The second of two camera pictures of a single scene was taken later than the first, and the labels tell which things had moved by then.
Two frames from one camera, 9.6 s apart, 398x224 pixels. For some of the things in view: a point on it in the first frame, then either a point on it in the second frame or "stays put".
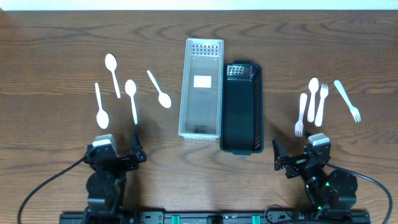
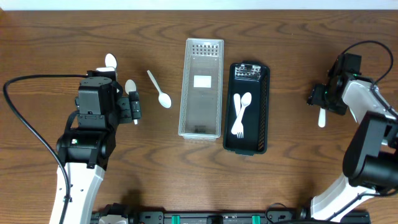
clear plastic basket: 201,102 stays put
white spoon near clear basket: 164,99 stays put
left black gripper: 121,161 → 134,106
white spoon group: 313,86 → 245,100
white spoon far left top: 111,63 stays put
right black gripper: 296,160 → 319,98
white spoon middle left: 130,89 stays put
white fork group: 299,127 → 237,99
